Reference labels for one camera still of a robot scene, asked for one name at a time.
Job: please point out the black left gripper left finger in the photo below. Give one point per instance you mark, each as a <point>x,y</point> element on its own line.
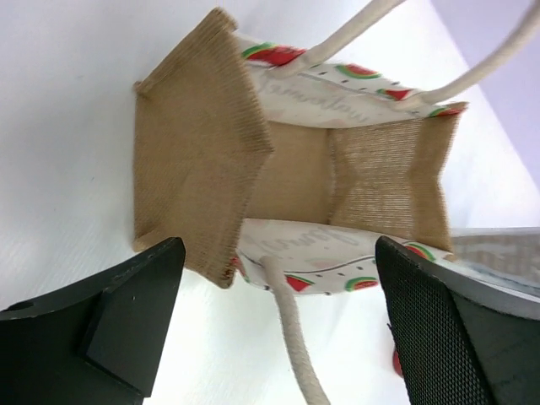
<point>96,341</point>

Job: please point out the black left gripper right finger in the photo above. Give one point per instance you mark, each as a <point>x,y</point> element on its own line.
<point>460,339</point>

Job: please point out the red liquid bottle red cap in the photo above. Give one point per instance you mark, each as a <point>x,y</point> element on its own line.
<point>396,363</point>

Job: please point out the clear square bottle grey cap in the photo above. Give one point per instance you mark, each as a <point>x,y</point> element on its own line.
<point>507,259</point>

